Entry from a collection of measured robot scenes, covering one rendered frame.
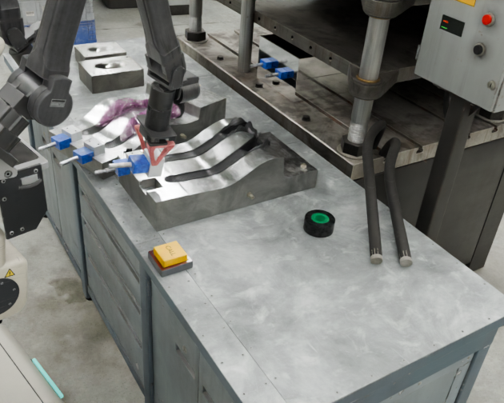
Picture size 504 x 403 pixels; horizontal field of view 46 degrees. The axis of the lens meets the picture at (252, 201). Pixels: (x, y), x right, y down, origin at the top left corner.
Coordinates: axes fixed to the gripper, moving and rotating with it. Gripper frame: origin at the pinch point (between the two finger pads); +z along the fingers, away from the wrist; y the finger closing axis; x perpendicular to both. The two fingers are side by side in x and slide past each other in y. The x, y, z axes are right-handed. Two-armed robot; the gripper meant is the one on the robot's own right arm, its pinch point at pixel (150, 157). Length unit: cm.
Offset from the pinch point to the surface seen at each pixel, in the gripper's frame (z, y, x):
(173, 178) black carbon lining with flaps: 8.2, 0.4, -7.9
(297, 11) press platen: -9, 74, -93
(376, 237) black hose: 2, -39, -45
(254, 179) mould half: 4.6, -8.5, -27.0
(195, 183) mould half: 6.9, -4.3, -11.9
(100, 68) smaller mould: 21, 86, -19
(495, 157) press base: 15, -3, -147
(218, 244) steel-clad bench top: 13.4, -20.9, -11.7
